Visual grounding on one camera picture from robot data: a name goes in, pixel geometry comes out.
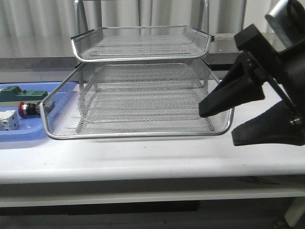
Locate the red emergency push button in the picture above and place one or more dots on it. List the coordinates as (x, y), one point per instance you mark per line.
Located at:
(29, 110)

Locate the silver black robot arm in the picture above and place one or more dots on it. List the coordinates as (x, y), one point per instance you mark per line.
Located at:
(287, 19)

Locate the mesh rack tray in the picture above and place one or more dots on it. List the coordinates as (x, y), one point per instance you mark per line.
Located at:
(184, 77)
(143, 113)
(112, 44)

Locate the white electrical block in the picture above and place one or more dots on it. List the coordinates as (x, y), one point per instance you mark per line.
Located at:
(9, 120)

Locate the grey metal rack frame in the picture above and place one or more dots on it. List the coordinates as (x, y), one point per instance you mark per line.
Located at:
(144, 81)

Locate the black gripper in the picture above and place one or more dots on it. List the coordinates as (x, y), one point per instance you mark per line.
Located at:
(283, 123)

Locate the blue plastic tray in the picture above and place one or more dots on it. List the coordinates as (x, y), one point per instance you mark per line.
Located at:
(32, 128)

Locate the white table leg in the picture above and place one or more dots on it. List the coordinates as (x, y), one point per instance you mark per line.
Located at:
(295, 211)

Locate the green terminal block module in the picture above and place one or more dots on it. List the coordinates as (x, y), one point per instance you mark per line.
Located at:
(12, 95)

